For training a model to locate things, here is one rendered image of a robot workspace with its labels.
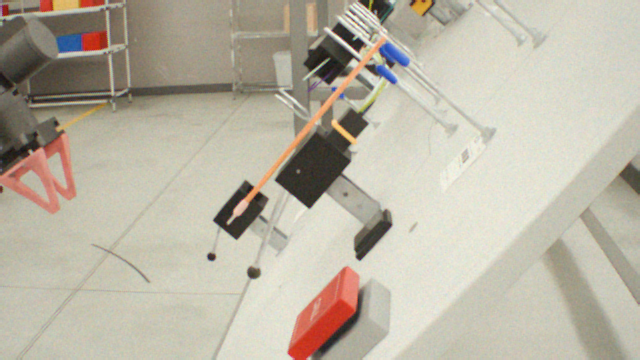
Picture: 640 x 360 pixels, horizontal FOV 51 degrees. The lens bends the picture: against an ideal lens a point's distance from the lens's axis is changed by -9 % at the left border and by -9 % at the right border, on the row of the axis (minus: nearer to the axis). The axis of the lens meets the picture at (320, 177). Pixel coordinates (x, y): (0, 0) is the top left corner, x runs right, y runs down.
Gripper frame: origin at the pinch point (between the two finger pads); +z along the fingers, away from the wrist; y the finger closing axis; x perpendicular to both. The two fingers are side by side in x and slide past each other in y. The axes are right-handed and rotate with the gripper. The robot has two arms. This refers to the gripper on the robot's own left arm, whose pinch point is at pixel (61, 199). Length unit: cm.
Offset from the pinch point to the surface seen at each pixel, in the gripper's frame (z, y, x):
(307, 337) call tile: 13, -42, -32
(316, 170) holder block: 9.2, -18.5, -32.7
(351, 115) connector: 6.8, -17.3, -37.6
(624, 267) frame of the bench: 62, 33, -59
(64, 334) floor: 50, 154, 124
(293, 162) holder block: 7.6, -18.4, -31.4
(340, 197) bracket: 12.5, -17.5, -33.0
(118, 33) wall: -98, 725, 232
